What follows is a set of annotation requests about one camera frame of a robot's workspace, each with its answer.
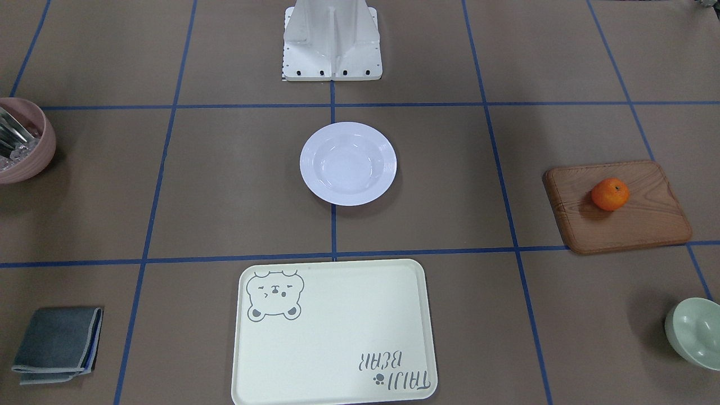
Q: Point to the orange fruit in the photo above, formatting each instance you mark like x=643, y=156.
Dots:
x=610, y=194

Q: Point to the cream bear print tray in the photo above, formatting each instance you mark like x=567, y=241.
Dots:
x=333, y=333

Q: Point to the white round plate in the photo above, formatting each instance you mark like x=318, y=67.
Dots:
x=348, y=163

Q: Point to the wooden cutting board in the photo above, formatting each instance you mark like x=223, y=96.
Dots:
x=651, y=217

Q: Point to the pink bowl with ice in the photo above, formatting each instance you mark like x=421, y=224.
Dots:
x=29, y=114

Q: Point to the folded grey cloth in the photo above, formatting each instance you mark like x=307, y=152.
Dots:
x=59, y=344

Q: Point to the metal ice scoop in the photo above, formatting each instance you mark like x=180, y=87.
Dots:
x=16, y=140

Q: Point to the green ceramic bowl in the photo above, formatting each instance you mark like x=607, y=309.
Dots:
x=692, y=329

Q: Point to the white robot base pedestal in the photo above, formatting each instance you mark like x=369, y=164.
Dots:
x=331, y=40

